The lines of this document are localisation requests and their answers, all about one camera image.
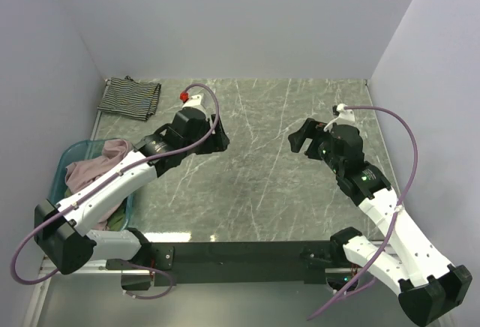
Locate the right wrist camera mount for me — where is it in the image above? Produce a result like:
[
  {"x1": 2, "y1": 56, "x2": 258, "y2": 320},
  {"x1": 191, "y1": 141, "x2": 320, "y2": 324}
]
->
[{"x1": 323, "y1": 103, "x2": 356, "y2": 132}]

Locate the black base beam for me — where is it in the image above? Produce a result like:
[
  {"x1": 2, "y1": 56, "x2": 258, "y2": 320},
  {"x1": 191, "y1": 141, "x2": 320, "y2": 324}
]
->
[{"x1": 132, "y1": 241, "x2": 346, "y2": 284}]

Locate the green tank top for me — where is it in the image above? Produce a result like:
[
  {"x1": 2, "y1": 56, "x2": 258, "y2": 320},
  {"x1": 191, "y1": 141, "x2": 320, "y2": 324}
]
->
[{"x1": 61, "y1": 187, "x2": 127, "y2": 231}]

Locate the aluminium rail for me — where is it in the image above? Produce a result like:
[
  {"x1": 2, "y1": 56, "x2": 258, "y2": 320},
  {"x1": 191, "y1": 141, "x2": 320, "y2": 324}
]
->
[{"x1": 22, "y1": 255, "x2": 125, "y2": 327}]

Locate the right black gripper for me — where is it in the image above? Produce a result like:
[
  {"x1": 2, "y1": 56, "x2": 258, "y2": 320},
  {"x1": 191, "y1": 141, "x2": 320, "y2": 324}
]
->
[{"x1": 287, "y1": 117, "x2": 344, "y2": 174}]

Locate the blue plastic basket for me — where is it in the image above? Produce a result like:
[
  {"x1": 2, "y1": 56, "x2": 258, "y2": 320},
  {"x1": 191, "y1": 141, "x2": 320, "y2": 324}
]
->
[{"x1": 48, "y1": 139, "x2": 134, "y2": 231}]

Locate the striped folded tank top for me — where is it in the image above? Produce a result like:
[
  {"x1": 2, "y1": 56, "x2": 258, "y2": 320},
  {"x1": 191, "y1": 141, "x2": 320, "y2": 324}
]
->
[{"x1": 97, "y1": 76, "x2": 161, "y2": 121}]

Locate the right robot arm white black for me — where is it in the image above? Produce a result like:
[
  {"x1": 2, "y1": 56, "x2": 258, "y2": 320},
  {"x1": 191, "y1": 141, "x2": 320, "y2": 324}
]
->
[{"x1": 288, "y1": 118, "x2": 473, "y2": 326}]

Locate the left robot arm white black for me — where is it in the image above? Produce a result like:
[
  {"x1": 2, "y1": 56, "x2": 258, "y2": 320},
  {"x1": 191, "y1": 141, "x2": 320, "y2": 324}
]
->
[{"x1": 34, "y1": 107, "x2": 230, "y2": 275}]

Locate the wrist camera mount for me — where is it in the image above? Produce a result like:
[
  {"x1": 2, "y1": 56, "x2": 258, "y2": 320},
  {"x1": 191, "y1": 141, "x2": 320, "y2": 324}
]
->
[
  {"x1": 323, "y1": 103, "x2": 356, "y2": 132},
  {"x1": 180, "y1": 92, "x2": 206, "y2": 113}
]

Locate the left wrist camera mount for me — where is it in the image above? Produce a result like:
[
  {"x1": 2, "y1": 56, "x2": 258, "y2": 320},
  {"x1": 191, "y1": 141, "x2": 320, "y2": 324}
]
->
[{"x1": 180, "y1": 92, "x2": 206, "y2": 113}]

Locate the pink tank top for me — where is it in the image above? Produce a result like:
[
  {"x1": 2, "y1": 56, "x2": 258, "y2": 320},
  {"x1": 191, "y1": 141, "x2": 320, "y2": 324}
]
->
[{"x1": 64, "y1": 138, "x2": 132, "y2": 231}]

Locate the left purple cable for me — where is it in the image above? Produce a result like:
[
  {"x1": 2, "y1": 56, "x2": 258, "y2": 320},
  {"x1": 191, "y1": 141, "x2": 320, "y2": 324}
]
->
[{"x1": 10, "y1": 83, "x2": 221, "y2": 287}]

